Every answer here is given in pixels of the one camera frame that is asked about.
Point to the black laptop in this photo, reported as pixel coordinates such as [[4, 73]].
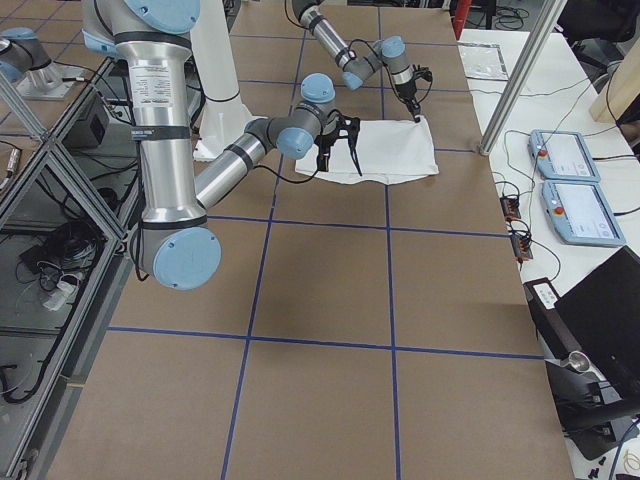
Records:
[[602, 313]]

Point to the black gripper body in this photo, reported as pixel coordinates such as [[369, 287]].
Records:
[[406, 92], [336, 131]]

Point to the aluminium frame post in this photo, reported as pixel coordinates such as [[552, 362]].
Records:
[[536, 40]]

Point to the lower blue teach pendant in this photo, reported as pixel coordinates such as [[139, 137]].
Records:
[[580, 214]]

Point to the upper blue teach pendant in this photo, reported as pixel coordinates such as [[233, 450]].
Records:
[[562, 155]]

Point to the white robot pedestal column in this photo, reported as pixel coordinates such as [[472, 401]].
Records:
[[224, 116]]

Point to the blue teach pendant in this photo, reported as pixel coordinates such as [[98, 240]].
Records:
[[562, 155], [580, 214]]

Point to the white long-sleeve printed shirt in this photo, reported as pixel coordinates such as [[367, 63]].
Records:
[[389, 152]]

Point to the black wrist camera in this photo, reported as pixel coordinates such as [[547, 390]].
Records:
[[422, 73]]

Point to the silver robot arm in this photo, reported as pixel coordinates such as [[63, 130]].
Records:
[[172, 242], [360, 60]]

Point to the clear plastic document sleeve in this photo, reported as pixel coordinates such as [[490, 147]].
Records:
[[483, 61]]

